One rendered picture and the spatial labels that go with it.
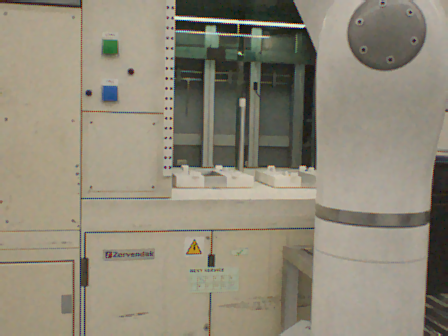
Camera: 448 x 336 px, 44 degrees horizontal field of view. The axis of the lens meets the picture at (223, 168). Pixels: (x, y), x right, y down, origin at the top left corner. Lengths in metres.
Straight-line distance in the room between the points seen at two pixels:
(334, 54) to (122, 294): 0.91
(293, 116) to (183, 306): 1.11
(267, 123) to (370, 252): 1.69
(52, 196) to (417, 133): 0.88
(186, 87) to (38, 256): 1.09
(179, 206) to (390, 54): 0.84
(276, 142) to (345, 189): 1.67
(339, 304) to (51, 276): 0.82
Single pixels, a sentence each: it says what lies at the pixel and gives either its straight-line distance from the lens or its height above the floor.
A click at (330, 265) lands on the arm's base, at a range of 0.59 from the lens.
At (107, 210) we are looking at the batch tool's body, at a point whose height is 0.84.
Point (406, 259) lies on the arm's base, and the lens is 0.58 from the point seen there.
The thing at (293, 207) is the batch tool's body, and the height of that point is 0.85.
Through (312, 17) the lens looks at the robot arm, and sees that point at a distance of 0.66.
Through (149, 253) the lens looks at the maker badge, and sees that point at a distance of 1.28.
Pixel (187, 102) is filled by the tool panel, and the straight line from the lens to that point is 2.15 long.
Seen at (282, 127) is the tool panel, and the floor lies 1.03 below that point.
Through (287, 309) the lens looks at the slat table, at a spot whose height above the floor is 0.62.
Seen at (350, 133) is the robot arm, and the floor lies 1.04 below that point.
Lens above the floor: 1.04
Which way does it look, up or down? 5 degrees down
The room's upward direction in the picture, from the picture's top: 1 degrees clockwise
